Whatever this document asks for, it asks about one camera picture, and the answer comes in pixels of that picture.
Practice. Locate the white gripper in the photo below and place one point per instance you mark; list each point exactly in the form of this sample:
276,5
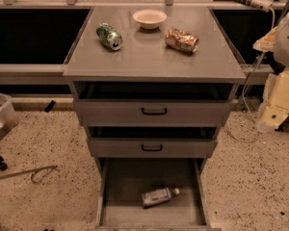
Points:
288,38

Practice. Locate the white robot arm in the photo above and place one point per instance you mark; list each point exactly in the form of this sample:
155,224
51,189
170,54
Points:
281,51

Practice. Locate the grey drawer cabinet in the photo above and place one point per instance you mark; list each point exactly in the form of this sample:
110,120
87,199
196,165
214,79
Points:
144,56

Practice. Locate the top grey drawer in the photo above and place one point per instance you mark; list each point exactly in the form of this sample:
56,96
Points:
152,104

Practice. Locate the grey drawer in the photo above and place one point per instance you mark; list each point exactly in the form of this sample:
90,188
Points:
152,142
152,104
120,206

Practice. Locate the middle grey drawer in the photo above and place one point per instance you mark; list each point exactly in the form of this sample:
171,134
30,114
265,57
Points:
152,142

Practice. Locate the bottom grey drawer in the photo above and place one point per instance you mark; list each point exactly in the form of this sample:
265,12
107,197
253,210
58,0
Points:
120,206

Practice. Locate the crushed orange soda can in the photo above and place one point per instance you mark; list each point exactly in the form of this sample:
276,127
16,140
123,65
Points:
181,40

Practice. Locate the white bowl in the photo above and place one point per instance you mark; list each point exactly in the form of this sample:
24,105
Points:
149,19

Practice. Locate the green soda can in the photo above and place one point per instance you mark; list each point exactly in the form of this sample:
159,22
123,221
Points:
109,37

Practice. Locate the small black block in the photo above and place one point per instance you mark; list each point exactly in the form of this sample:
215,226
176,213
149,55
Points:
50,106

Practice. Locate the metal hook rod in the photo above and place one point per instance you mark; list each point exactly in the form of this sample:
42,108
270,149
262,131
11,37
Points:
34,170

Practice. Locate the clear plastic storage bin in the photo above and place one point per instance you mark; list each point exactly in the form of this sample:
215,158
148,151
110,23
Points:
8,116

